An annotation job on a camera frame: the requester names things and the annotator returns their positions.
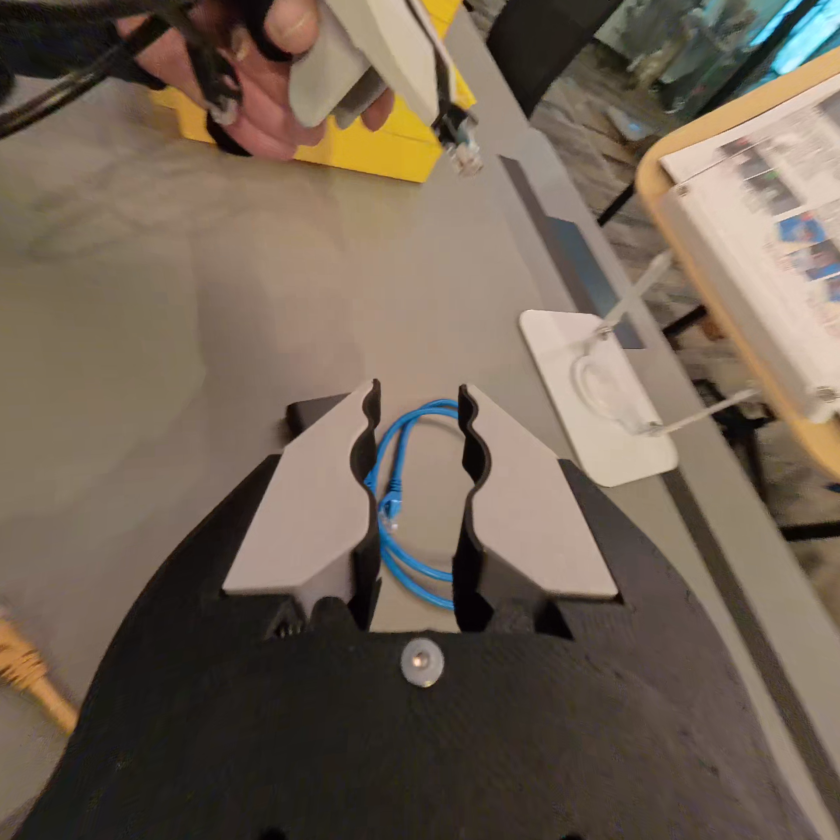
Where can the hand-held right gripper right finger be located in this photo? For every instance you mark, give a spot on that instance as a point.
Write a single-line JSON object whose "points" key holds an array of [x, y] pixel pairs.
{"points": [[538, 525]]}

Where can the person's left hand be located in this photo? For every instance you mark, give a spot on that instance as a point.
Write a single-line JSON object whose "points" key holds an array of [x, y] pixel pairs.
{"points": [[262, 111]]}

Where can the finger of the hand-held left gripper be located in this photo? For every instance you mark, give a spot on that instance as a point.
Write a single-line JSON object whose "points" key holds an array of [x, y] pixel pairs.
{"points": [[441, 62], [394, 52]]}

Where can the instruction sheet on stand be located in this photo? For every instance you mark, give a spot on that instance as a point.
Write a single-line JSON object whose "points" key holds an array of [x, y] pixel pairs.
{"points": [[646, 190]]}

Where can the black network switch box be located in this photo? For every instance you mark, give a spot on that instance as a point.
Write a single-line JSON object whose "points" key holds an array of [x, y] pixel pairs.
{"points": [[308, 413]]}

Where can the white document stand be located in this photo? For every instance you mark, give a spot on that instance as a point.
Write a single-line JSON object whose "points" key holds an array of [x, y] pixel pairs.
{"points": [[564, 367]]}

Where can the black office chair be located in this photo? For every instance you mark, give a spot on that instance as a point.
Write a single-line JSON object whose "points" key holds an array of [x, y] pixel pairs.
{"points": [[544, 46]]}

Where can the printed instruction sheet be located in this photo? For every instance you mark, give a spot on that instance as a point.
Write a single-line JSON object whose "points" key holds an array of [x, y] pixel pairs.
{"points": [[774, 197]]}

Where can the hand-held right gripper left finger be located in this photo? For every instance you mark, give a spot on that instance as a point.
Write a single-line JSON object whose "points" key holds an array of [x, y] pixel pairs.
{"points": [[302, 525]]}

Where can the yellow bin with black divider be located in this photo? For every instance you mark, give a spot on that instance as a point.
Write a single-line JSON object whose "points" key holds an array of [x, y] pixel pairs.
{"points": [[387, 154]]}

